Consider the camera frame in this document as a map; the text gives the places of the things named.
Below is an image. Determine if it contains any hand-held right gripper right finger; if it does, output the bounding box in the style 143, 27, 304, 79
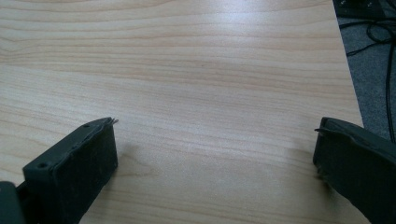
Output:
312, 117, 396, 224

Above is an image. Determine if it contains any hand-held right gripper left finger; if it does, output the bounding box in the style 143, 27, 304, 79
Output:
21, 117, 120, 224

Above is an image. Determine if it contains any black equipment base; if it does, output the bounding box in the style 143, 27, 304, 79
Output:
332, 0, 396, 21

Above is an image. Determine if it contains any black cable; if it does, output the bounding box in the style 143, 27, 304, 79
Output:
338, 18, 396, 145

